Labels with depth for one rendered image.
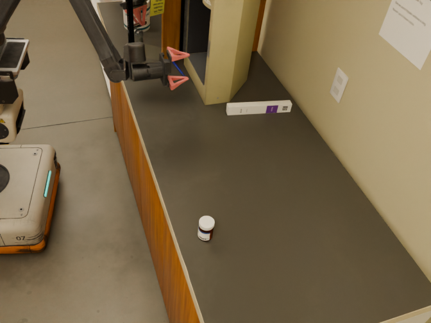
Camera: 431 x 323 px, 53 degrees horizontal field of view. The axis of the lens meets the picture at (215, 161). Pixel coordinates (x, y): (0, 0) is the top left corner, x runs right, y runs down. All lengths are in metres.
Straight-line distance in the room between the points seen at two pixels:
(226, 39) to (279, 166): 0.52
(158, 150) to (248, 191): 0.37
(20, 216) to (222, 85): 1.20
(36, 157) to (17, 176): 0.16
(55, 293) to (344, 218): 1.49
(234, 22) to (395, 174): 0.78
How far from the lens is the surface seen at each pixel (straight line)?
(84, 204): 2.70
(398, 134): 1.50
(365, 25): 1.58
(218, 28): 1.66
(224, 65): 1.75
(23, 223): 2.33
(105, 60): 1.54
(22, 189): 2.47
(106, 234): 2.54
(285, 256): 1.37
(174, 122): 1.74
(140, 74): 1.52
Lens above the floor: 2.05
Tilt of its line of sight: 45 degrees down
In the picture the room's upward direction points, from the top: 7 degrees clockwise
